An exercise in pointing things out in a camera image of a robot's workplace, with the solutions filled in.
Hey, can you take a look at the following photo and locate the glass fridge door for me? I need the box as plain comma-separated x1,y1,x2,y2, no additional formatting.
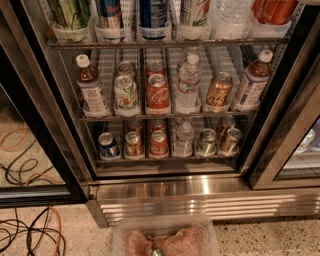
242,0,320,190
0,0,89,209

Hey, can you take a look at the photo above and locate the wire shelf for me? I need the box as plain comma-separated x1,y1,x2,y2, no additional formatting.
80,111,256,122
48,37,289,50

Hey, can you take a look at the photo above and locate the gold can bottom left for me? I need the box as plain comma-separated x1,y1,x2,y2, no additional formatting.
125,131,144,159

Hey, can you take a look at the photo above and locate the gold can bottom right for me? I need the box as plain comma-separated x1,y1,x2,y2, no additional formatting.
219,128,242,156

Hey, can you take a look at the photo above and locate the white floral can middle shelf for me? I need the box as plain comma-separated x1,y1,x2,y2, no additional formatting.
114,74,139,117

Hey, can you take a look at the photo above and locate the red coke can top shelf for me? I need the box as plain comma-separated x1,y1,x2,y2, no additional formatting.
252,0,298,25

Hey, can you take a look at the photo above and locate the water bottle middle shelf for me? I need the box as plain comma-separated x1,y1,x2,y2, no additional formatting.
176,53,201,114

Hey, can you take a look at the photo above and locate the left tea bottle white cap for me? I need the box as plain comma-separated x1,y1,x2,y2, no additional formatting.
76,54,108,117

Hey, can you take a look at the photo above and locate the blue pepsi can shelf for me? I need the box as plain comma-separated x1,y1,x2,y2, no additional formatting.
98,132,120,160
139,0,168,40

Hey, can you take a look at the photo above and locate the white floral can shelf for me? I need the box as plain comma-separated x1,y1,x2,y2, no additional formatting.
114,74,139,117
179,0,210,40

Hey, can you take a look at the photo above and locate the red coke can bottom shelf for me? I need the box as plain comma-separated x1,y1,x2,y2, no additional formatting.
150,130,169,159

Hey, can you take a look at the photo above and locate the silver can bottom shelf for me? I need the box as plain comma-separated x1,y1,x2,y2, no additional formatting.
196,128,216,156

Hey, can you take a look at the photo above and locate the water bottle top shelf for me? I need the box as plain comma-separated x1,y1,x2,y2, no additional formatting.
214,0,253,40

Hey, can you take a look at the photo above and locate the water bottle shelf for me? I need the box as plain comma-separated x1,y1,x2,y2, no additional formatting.
176,53,201,114
174,121,194,157
214,0,253,40

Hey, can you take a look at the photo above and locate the black cable on floor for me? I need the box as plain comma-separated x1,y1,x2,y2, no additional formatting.
0,207,67,256

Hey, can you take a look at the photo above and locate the right tea bottle white cap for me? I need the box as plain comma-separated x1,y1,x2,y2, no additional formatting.
232,49,273,111

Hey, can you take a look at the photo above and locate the gold can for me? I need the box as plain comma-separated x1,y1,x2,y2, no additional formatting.
219,128,242,156
125,131,144,159

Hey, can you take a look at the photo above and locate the tea bottle white cap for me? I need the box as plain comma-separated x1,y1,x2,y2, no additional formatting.
76,54,108,117
232,49,273,111

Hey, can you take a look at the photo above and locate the red coke can shelf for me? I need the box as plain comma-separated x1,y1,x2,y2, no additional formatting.
146,74,170,115
150,130,169,159
252,0,298,25

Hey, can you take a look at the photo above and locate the top wire shelf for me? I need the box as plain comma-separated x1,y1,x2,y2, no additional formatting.
48,37,289,50

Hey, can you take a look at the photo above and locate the steel fridge base grille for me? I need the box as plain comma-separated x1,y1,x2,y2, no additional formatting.
86,175,320,228

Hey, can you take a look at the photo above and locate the clear plastic food container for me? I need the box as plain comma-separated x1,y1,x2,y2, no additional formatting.
112,214,220,256

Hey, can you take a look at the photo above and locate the right glass fridge door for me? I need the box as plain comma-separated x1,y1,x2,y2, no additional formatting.
242,0,320,190

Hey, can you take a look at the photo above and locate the blue pepsi can bottom shelf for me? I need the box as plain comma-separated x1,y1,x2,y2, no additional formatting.
98,132,120,160

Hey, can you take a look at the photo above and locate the white floral can top shelf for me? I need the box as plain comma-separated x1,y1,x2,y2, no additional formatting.
179,0,210,40

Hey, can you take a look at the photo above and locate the gold can middle shelf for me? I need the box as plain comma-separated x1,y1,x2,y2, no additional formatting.
205,72,233,113

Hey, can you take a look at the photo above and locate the middle wire shelf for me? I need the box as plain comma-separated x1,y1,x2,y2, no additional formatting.
80,111,256,122

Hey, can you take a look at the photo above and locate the water bottle bottom shelf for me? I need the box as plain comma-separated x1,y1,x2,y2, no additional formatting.
174,121,194,157

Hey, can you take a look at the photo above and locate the orange cable on floor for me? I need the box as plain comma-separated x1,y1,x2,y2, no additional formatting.
26,205,63,256

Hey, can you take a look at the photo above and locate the green can top shelf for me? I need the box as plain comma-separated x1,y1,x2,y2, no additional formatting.
48,0,91,43

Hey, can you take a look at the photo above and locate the red coke can middle shelf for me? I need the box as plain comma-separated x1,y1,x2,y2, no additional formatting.
146,74,170,115

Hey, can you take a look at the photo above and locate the left glass fridge door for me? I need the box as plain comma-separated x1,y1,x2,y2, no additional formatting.
0,0,89,209

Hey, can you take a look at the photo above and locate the blue pepsi can top shelf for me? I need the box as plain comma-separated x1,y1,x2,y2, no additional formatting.
139,0,168,40

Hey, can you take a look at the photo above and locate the red bull can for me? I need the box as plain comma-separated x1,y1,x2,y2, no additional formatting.
96,0,124,43

